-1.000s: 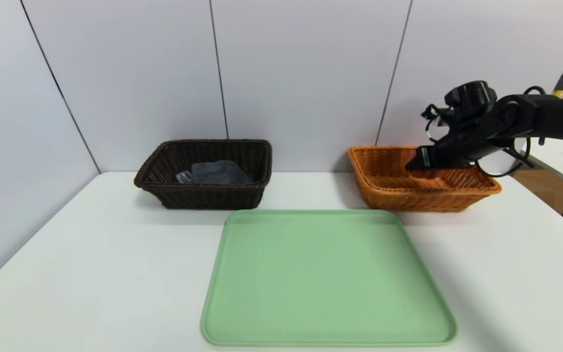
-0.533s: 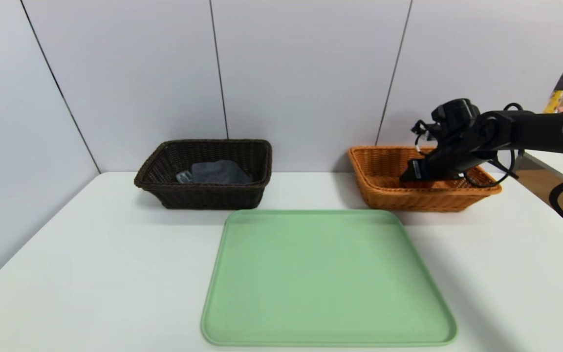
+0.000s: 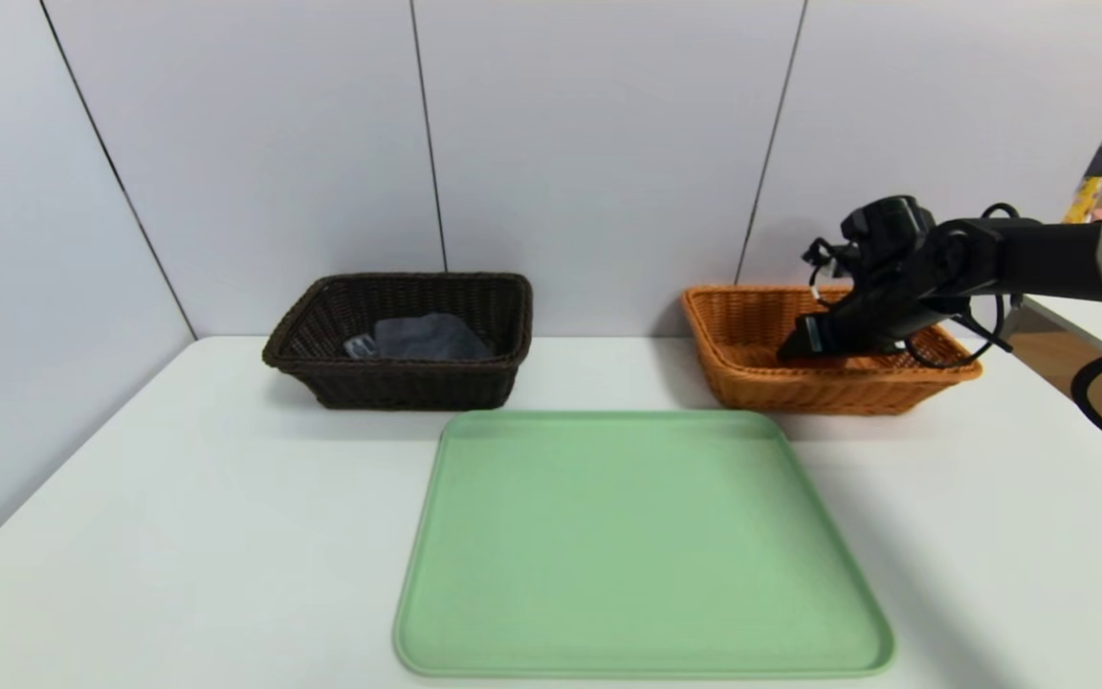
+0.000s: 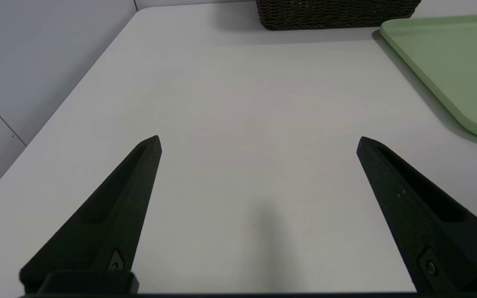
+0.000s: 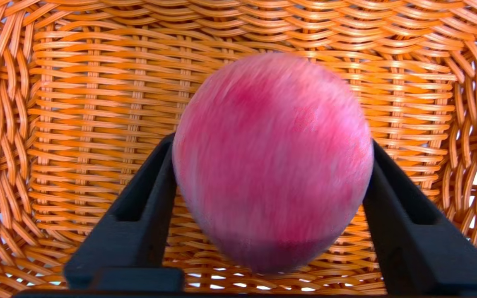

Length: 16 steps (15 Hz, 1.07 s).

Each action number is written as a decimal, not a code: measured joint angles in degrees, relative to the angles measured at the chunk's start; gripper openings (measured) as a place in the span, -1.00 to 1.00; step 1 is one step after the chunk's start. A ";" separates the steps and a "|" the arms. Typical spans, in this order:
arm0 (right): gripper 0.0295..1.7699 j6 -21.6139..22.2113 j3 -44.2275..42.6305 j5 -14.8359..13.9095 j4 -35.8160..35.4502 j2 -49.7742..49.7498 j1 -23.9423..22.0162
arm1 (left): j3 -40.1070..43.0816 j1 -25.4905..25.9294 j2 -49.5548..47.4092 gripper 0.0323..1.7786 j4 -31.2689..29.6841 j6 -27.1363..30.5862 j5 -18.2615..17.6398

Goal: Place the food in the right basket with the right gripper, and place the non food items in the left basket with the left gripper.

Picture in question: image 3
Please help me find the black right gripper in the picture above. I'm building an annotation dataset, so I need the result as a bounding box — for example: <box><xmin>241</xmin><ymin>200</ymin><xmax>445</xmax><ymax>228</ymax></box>
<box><xmin>777</xmin><ymin>289</ymin><xmax>910</xmax><ymax>361</ymax></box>

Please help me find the dark grey towel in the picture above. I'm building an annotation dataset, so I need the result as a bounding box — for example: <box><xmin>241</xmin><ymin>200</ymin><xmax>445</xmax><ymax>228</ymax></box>
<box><xmin>374</xmin><ymin>313</ymin><xmax>496</xmax><ymax>363</ymax></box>

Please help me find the orange wicker basket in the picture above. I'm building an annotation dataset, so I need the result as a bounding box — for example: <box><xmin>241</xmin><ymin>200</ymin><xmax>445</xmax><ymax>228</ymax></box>
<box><xmin>681</xmin><ymin>286</ymin><xmax>982</xmax><ymax>416</ymax></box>

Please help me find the dark brown wicker basket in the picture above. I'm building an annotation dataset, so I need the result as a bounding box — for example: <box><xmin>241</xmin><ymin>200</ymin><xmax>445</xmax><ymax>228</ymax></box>
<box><xmin>262</xmin><ymin>274</ymin><xmax>534</xmax><ymax>411</ymax></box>

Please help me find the white side table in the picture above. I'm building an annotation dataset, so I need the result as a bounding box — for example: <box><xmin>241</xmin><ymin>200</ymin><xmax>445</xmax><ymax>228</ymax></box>
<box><xmin>1018</xmin><ymin>295</ymin><xmax>1102</xmax><ymax>357</ymax></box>

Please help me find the light green plastic tray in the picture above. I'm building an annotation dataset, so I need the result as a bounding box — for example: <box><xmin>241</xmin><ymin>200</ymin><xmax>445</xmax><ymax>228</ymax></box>
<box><xmin>393</xmin><ymin>411</ymin><xmax>895</xmax><ymax>677</ymax></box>

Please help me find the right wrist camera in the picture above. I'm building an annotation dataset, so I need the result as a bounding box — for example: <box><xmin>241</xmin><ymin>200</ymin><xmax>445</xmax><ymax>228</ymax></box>
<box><xmin>804</xmin><ymin>236</ymin><xmax>864</xmax><ymax>289</ymax></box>

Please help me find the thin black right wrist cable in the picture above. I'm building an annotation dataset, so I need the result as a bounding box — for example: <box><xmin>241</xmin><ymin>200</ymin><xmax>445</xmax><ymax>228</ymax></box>
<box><xmin>903</xmin><ymin>201</ymin><xmax>1023</xmax><ymax>370</ymax></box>

